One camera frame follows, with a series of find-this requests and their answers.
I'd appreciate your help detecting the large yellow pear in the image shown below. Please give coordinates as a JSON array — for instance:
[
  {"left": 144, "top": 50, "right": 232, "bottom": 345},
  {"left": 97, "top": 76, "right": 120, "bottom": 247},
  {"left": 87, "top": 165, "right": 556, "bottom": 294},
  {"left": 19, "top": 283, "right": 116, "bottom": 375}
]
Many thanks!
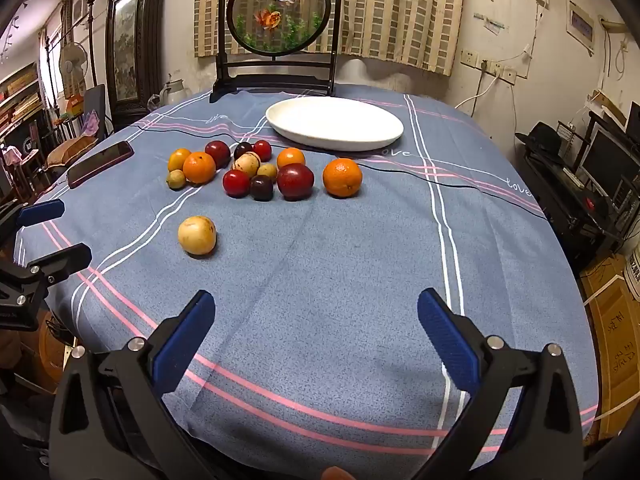
[{"left": 178, "top": 215, "right": 218, "bottom": 257}]

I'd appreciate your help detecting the wooden bookshelf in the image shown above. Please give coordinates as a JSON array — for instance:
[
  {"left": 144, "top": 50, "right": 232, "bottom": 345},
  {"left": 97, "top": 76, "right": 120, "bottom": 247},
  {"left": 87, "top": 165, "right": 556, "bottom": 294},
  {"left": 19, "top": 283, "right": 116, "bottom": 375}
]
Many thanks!
[{"left": 0, "top": 62, "right": 46, "bottom": 136}]

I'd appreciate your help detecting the wall socket strip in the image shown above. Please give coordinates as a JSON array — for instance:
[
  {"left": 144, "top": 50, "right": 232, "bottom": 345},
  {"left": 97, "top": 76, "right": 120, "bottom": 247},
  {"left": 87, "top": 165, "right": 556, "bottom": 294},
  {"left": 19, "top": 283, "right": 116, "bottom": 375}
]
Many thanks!
[{"left": 479, "top": 59, "right": 517, "bottom": 83}]

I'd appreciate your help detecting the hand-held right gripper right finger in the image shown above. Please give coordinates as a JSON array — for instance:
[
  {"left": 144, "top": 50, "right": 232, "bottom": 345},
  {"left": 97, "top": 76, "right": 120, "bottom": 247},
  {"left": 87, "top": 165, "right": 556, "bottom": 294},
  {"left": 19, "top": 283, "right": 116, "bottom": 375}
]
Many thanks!
[{"left": 417, "top": 287, "right": 586, "bottom": 480}]

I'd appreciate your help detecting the small orange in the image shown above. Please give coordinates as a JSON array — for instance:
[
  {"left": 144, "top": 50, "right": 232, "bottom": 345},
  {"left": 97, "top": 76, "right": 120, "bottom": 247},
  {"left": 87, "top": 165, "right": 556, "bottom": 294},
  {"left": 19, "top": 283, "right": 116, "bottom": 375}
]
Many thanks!
[
  {"left": 182, "top": 151, "right": 217, "bottom": 185},
  {"left": 276, "top": 147, "right": 306, "bottom": 169}
]

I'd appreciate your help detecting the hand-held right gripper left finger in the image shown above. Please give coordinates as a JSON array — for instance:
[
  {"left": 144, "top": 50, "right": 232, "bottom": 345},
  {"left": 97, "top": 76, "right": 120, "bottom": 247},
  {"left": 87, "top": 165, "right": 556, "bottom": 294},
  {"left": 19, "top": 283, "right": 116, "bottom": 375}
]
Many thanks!
[{"left": 48, "top": 289, "right": 221, "bottom": 480}]

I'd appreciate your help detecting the dark coat stand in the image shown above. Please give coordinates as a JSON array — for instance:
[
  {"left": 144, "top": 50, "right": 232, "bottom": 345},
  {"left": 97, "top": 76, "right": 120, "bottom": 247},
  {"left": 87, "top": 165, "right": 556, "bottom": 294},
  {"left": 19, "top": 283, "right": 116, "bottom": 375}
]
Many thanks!
[{"left": 85, "top": 0, "right": 101, "bottom": 91}]

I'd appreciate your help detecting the white oval plate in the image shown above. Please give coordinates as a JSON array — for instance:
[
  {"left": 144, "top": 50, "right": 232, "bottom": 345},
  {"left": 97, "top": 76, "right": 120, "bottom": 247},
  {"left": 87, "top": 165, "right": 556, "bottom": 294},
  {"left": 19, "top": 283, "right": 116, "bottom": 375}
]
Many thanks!
[{"left": 265, "top": 97, "right": 405, "bottom": 152}]

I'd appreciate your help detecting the round goldfish screen on stand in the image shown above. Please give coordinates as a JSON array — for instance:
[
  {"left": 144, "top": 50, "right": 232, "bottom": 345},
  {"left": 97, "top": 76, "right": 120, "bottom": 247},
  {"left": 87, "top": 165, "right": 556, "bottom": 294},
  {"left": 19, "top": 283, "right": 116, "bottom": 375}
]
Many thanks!
[{"left": 210, "top": 0, "right": 346, "bottom": 106}]

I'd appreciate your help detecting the white kettle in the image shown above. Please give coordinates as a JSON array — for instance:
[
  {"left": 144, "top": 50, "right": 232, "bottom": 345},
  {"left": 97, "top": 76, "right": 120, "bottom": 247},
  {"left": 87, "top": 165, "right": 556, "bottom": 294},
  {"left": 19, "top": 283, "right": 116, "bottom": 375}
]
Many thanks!
[{"left": 159, "top": 76, "right": 192, "bottom": 108}]

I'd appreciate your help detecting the beige checked curtain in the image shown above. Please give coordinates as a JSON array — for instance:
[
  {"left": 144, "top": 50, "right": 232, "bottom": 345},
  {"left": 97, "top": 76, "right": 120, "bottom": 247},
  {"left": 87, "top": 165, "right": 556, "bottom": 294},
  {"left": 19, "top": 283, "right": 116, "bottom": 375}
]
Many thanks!
[{"left": 192, "top": 0, "right": 466, "bottom": 78}]

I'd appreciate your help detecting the cardboard box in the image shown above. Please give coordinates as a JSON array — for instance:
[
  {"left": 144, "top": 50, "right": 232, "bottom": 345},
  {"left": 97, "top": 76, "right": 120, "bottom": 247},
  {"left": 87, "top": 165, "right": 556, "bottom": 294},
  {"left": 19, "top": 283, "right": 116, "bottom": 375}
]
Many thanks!
[{"left": 580, "top": 255, "right": 640, "bottom": 441}]

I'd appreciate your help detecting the large orange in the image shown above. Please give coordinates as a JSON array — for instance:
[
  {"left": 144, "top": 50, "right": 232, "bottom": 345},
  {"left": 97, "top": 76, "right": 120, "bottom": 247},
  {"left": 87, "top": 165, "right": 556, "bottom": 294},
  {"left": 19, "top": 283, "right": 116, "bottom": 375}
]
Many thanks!
[{"left": 322, "top": 158, "right": 363, "bottom": 198}]

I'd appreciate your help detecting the computer monitor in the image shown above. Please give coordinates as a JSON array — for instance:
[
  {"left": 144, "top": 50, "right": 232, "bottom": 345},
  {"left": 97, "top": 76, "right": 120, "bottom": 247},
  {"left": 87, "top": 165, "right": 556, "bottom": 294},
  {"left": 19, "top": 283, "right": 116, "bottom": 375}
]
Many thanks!
[{"left": 580, "top": 127, "right": 640, "bottom": 186}]

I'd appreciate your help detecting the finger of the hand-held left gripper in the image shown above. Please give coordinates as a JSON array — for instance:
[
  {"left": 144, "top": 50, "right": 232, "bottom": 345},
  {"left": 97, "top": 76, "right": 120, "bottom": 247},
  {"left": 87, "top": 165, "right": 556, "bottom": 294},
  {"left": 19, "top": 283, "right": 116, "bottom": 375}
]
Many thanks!
[
  {"left": 0, "top": 198, "right": 66, "bottom": 243},
  {"left": 0, "top": 242, "right": 94, "bottom": 311}
]

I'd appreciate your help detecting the dark wooden framed cabinet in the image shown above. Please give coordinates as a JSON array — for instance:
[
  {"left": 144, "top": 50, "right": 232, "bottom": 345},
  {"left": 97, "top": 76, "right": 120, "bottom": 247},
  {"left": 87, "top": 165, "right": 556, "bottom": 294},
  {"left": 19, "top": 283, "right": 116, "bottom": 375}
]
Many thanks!
[{"left": 105, "top": 0, "right": 171, "bottom": 131}]

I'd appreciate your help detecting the black hat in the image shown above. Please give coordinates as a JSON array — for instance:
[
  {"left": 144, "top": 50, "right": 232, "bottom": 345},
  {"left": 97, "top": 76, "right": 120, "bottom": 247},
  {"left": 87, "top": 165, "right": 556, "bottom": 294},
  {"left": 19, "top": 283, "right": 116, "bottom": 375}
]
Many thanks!
[{"left": 515, "top": 121, "right": 566, "bottom": 153}]

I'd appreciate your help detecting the white power cable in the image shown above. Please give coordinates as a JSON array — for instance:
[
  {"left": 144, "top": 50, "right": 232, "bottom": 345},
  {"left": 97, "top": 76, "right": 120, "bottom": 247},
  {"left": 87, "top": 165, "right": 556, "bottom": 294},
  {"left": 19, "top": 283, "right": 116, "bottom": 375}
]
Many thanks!
[{"left": 455, "top": 67, "right": 501, "bottom": 111}]

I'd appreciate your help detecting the blue plaid tablecloth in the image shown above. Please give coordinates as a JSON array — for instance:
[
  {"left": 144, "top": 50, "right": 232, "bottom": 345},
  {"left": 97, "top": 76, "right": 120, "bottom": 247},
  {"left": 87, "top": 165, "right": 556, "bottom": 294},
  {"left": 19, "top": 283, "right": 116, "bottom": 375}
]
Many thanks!
[{"left": 12, "top": 82, "right": 601, "bottom": 480}]

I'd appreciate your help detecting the red smartphone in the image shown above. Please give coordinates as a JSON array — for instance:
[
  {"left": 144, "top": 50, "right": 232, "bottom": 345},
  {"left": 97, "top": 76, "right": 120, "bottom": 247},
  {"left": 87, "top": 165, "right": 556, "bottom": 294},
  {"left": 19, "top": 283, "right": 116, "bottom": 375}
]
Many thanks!
[{"left": 66, "top": 141, "right": 135, "bottom": 189}]

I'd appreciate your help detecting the large red plum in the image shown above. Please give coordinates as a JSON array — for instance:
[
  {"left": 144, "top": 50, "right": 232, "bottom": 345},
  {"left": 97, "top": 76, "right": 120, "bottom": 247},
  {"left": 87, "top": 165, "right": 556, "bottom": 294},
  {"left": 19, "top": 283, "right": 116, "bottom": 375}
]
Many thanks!
[{"left": 276, "top": 163, "right": 315, "bottom": 202}]

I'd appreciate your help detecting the black side desk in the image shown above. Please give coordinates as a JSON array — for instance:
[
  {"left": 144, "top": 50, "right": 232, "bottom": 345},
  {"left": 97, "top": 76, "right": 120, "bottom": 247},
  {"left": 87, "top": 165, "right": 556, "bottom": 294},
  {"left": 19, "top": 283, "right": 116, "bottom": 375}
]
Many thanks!
[{"left": 515, "top": 135, "right": 640, "bottom": 271}]

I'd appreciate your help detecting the small yellow-orange fruit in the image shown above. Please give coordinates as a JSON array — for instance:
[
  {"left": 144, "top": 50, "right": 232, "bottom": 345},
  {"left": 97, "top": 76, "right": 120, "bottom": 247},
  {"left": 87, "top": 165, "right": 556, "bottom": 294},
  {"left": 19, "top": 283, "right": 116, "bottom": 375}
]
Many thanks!
[{"left": 167, "top": 148, "right": 193, "bottom": 173}]

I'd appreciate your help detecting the tan pear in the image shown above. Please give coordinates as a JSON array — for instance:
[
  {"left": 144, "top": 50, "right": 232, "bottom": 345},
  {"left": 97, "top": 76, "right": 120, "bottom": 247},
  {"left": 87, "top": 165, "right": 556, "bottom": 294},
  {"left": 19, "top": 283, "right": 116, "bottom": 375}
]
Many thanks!
[{"left": 233, "top": 152, "right": 262, "bottom": 178}]

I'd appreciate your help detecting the white standing fan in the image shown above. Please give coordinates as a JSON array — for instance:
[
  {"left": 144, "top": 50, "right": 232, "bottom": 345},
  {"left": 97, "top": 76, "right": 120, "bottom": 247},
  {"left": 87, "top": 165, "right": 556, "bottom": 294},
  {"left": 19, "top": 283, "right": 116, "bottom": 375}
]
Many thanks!
[{"left": 59, "top": 42, "right": 90, "bottom": 98}]

